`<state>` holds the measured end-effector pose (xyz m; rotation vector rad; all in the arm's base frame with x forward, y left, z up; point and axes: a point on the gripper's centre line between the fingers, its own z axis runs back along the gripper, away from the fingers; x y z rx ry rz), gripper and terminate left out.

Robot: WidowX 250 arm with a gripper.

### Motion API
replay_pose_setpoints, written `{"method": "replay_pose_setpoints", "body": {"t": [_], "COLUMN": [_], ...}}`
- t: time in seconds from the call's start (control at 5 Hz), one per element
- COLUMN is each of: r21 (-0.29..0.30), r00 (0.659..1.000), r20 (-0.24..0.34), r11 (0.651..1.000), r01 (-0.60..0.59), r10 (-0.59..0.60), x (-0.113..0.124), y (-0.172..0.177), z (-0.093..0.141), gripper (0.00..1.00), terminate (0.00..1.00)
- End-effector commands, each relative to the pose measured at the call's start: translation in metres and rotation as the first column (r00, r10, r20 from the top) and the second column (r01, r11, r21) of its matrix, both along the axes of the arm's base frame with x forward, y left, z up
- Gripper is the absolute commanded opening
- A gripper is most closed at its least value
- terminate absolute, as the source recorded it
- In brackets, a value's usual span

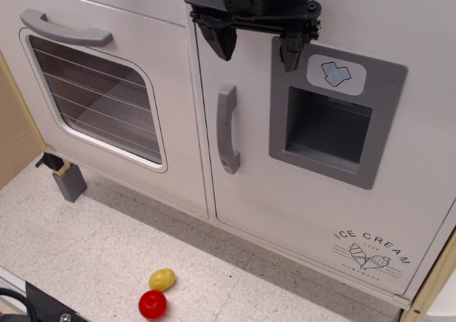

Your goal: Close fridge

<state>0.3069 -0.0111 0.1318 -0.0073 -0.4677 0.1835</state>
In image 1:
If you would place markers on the grey oven door handle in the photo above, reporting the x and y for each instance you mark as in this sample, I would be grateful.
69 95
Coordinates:
91 37

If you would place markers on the white toy kitchen cabinet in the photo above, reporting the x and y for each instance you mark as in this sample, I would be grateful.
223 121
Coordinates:
323 130

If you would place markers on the white toy fridge door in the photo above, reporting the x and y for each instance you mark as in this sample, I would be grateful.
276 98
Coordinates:
347 164

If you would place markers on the black clamp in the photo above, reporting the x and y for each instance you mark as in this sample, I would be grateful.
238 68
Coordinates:
51 161

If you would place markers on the grey kitchen leg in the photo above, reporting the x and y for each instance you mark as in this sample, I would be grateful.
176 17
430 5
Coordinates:
71 184

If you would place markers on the wooden side post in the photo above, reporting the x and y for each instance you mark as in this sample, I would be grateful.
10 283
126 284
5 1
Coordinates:
434 283

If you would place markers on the yellow toy potato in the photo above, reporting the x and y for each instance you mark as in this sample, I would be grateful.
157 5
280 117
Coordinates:
162 279

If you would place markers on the white toy oven door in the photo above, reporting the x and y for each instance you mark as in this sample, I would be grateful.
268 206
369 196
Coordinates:
125 110

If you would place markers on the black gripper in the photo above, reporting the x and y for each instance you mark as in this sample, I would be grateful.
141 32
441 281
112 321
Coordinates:
296 20

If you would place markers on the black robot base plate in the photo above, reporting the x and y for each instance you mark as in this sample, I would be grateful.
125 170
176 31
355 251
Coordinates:
48 308

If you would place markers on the red toy tomato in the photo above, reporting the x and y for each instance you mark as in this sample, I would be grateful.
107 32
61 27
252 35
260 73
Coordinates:
152 304

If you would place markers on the grey fridge door handle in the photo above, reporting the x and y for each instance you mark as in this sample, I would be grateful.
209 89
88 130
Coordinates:
226 103

